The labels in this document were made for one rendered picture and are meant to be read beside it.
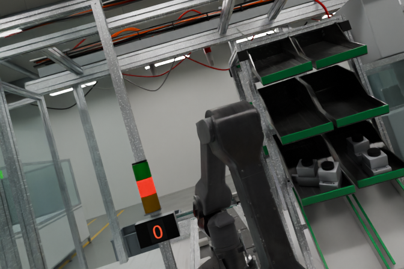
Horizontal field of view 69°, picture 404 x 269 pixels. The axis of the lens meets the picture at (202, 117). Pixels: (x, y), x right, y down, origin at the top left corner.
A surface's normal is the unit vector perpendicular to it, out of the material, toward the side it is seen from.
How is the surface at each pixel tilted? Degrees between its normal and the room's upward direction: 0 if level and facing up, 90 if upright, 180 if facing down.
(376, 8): 90
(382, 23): 90
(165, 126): 90
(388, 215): 45
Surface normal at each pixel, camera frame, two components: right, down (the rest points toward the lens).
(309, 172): -0.49, 0.46
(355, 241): -0.30, -0.71
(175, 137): 0.04, -0.10
